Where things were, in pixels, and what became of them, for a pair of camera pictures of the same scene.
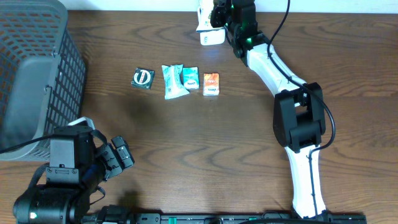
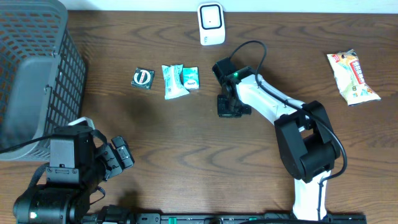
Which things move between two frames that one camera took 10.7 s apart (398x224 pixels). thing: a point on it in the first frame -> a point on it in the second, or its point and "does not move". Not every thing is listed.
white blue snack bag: (208, 33) -> (349, 74)
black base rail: (229, 218) does not move
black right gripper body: (219, 15) -> (231, 107)
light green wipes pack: (173, 86) does not move
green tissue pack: (191, 77) does not move
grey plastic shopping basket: (42, 75) does not move
